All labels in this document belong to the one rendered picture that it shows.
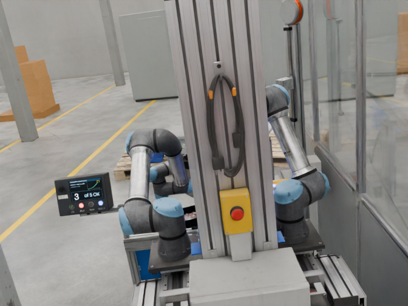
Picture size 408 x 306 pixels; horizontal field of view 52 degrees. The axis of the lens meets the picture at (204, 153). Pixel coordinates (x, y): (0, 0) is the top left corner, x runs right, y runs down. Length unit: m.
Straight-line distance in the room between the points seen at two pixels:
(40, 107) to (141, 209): 8.70
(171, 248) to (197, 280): 0.46
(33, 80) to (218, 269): 9.20
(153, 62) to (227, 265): 8.59
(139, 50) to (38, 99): 2.56
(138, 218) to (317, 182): 0.75
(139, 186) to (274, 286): 0.81
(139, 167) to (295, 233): 0.72
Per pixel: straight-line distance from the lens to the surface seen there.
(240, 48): 1.19
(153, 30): 9.68
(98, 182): 2.21
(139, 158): 1.92
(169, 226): 1.71
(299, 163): 1.82
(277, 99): 1.82
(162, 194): 2.30
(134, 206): 1.75
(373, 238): 2.20
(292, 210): 1.74
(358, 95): 2.10
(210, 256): 1.40
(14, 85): 8.20
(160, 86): 9.82
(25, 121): 8.31
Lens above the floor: 2.01
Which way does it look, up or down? 20 degrees down
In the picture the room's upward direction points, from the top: 8 degrees counter-clockwise
